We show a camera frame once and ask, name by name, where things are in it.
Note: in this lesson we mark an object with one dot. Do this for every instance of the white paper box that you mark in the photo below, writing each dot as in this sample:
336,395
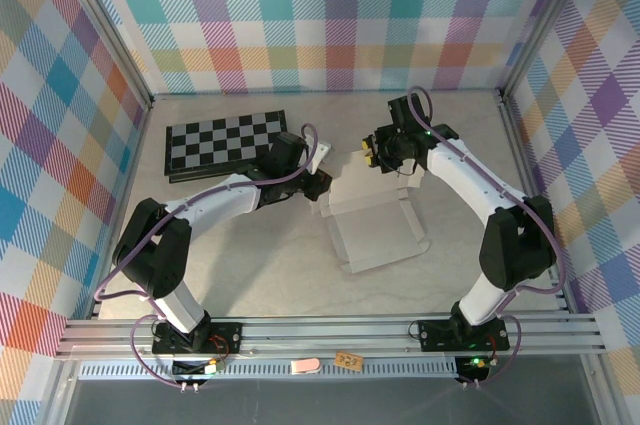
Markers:
375,230

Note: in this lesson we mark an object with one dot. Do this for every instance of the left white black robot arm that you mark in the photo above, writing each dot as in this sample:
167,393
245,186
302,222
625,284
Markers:
220,197

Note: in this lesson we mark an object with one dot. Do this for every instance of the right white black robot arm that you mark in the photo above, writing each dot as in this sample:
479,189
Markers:
465,170

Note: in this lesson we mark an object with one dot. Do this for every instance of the black grey chessboard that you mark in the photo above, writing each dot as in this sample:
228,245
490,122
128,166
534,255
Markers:
220,140

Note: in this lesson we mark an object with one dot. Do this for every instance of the pink white eraser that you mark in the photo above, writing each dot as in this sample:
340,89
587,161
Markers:
305,366

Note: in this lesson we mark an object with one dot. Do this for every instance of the small wooden tag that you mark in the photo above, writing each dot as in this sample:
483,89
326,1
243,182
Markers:
347,360

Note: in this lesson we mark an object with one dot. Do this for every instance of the left black connector board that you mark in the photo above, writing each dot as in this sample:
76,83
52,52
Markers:
192,369

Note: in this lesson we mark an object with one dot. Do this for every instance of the black connector board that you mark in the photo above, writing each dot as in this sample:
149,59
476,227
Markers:
192,369
467,369

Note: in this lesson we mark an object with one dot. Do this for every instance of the right black connector board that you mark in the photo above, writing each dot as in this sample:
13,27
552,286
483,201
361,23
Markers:
467,369

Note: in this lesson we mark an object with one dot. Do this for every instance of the aluminium frame rail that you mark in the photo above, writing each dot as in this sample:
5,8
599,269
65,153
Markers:
325,335

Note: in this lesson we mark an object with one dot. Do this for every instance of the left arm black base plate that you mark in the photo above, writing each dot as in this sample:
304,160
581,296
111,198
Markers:
230,330

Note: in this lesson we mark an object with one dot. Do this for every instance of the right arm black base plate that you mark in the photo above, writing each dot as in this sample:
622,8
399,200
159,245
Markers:
435,335

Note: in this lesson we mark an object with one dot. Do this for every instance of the aluminium corner post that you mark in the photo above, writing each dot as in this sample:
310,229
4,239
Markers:
545,20
106,25

